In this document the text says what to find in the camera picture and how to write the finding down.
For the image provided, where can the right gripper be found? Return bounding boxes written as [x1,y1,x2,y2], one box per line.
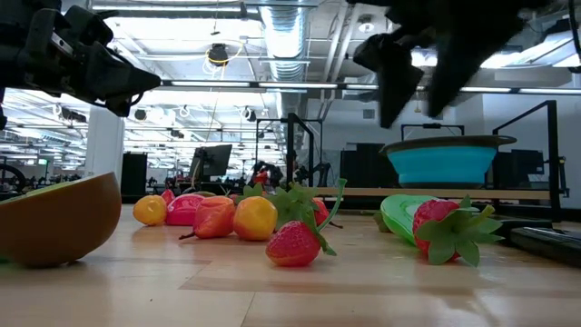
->
[347,0,553,130]

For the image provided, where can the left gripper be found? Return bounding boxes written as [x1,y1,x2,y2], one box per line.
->
[17,5,162,119]

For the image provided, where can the blue collapsible bowl grey rim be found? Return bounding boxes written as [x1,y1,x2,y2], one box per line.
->
[379,134,518,190]

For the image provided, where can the large red leafy strawberry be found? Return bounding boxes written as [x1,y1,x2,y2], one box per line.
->
[411,195,507,269]

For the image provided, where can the pale green avocado half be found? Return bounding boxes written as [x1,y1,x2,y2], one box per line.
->
[372,193,482,249]

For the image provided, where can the red strawberry green leaves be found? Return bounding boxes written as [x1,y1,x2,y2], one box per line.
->
[311,197,331,228]
[241,183,269,200]

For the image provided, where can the red strawberry with long stem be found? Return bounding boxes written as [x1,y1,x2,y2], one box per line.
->
[265,177,349,269]

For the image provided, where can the yellow-orange round fruit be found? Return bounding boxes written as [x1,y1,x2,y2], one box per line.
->
[132,194,169,227]
[231,195,279,243]

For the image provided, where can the orange fruit with brown stem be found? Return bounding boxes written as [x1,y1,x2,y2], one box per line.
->
[178,195,238,241]

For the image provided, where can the white building column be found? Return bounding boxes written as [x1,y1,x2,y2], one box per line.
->
[84,103,125,183]

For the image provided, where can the black cabinet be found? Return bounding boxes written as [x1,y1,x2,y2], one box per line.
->
[120,151,149,204]

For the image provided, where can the dark computer monitor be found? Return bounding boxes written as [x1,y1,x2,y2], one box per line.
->
[189,144,234,183]
[494,148,546,188]

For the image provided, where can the LED light bar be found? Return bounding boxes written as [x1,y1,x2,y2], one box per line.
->
[161,79,581,95]

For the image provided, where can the red bell pepper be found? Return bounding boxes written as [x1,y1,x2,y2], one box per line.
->
[164,193,206,228]

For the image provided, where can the brown-skinned kiwi half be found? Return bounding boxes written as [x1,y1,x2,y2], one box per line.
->
[0,171,123,268]

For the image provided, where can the black metal shelf stand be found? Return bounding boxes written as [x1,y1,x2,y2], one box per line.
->
[285,112,316,188]

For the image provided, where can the thin black metal frame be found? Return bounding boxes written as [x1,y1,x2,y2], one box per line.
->
[400,123,467,142]

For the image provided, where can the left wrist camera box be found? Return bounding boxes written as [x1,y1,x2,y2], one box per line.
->
[49,31,74,58]

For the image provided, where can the black round camera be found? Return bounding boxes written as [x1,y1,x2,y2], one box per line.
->
[207,42,231,69]

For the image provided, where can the black partition wall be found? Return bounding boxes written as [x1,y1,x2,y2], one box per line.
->
[340,143,400,190]

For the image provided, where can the silver ventilation duct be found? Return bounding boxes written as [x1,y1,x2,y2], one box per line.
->
[259,0,310,84]

